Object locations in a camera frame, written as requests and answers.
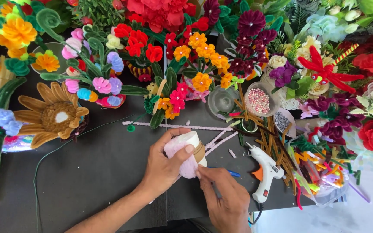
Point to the long pink pipe cleaner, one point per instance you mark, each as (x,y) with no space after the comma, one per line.
(160,125)

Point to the short pink pipe cleaner piece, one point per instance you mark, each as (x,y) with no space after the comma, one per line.
(232,153)

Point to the person's left hand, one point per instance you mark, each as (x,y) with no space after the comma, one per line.
(159,168)

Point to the green plant with red berries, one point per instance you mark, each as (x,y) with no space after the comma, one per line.
(99,11)

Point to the maroon pipe cleaner flower bouquet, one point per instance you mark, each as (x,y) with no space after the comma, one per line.
(251,24)

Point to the bag of multicoloured pipe cleaners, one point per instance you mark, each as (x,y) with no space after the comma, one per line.
(319,168)

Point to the clear bowl of pink pearls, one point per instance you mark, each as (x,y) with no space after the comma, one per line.
(259,100)

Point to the purple pipe cleaner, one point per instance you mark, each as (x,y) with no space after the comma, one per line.
(359,193)

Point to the white hot glue gun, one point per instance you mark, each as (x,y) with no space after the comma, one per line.
(264,168)

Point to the empty clear plastic cup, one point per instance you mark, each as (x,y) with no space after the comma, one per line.
(222,102)

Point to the white bud flower bunch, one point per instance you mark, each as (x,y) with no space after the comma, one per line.
(351,14)

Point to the red fabric flower bunch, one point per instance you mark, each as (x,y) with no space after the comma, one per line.
(372,61)

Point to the pastel pipe cleaner flower bouquet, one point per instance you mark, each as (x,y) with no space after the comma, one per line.
(102,85)

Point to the red fabric carnation bunch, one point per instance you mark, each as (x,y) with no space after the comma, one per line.
(160,13)

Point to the bent pink pipe cleaner pair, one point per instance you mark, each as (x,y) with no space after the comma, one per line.
(220,140)

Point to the red flower bouquet in basket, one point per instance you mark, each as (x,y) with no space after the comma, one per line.
(138,45)

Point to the cream rose bouquet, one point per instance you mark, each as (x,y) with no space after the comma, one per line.
(317,89)

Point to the orange yellow flower bunch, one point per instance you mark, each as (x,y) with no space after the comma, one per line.
(18,32)

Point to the small pink orange flower bouquet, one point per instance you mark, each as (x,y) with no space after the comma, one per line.
(175,98)

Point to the purple fabric flower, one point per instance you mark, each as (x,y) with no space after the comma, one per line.
(282,76)

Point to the pale blue hydrangea flower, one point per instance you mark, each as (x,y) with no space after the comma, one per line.
(324,27)

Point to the white cup with pink chenille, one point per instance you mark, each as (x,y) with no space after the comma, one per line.
(189,142)

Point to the orange pipe cleaner flower bouquet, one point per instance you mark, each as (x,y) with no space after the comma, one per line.
(202,51)

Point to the pile of brown pipe cleaners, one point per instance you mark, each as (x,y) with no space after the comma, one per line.
(267,139)

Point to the red pipe cleaner dragonfly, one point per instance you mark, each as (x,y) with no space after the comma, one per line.
(327,72)

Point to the person's right hand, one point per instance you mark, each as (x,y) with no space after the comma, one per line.
(228,204)

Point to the brown pipe cleaner sunflower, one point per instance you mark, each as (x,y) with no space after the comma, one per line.
(55,115)

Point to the clear glass bowl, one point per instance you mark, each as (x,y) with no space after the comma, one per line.
(55,48)

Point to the green floral tape roll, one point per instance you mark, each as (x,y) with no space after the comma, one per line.
(245,128)

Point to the dark purple orchid flowers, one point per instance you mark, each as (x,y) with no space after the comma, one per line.
(342,124)

